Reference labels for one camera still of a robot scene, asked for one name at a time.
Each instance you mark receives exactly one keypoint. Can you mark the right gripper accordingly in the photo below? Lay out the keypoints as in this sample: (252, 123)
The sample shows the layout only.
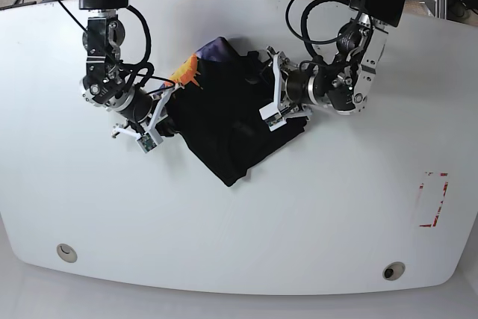
(145, 113)

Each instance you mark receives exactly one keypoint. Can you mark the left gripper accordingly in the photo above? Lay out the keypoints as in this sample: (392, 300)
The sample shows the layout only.
(288, 88)

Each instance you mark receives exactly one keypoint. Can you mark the black printed t-shirt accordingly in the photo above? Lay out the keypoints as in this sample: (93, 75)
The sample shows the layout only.
(217, 110)

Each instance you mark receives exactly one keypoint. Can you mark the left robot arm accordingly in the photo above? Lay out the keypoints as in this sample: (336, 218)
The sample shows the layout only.
(344, 83)

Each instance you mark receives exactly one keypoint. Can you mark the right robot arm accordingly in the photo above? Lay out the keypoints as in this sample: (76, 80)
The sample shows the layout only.
(115, 85)

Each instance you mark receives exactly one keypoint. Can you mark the red tape rectangle marking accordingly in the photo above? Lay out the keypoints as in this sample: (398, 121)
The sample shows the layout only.
(432, 193)

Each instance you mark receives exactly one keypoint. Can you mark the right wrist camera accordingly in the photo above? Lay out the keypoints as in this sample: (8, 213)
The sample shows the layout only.
(147, 142)

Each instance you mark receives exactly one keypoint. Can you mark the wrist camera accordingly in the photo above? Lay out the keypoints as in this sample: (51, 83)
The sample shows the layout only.
(272, 117)
(147, 142)

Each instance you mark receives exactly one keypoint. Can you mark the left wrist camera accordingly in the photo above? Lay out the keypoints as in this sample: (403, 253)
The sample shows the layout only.
(272, 117)

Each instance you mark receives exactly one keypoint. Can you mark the left table cable grommet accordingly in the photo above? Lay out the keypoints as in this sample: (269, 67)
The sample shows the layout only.
(66, 253)

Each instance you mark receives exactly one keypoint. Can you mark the table cable grommet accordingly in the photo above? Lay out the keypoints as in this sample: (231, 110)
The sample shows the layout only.
(66, 253)
(394, 271)

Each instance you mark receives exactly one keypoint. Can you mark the right table cable grommet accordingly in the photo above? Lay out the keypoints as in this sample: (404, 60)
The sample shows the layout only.
(394, 271)

